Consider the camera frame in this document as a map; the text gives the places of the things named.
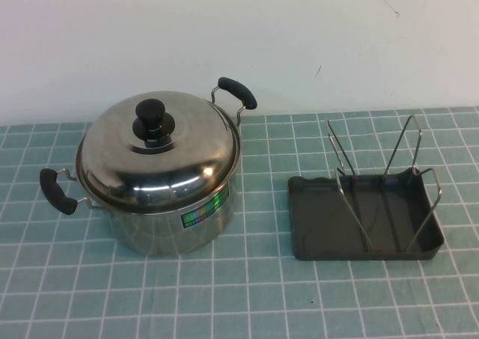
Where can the stainless steel lid black knob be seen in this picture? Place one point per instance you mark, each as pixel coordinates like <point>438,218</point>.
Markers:
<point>179,167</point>

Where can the dark grey plastic drip tray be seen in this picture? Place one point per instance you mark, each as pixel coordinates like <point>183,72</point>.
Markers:
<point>322,219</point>

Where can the teal grid pattern tablecloth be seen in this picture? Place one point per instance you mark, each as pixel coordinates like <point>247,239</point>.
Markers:
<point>239,298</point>

